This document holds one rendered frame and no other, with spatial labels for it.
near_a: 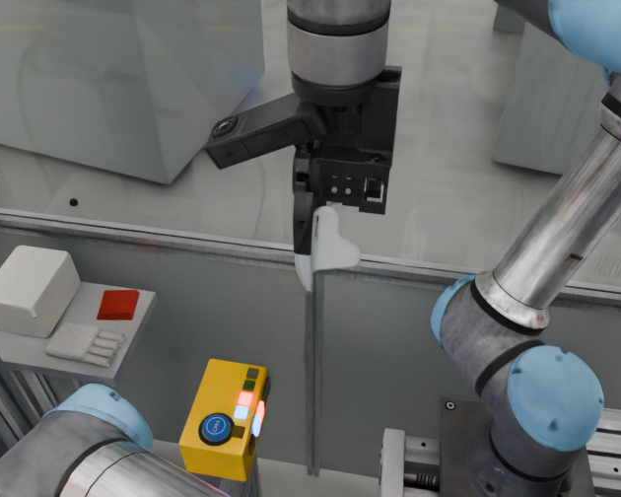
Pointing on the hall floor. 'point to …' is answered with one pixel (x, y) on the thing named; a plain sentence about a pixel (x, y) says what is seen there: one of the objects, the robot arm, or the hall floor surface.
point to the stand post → (5, 400)
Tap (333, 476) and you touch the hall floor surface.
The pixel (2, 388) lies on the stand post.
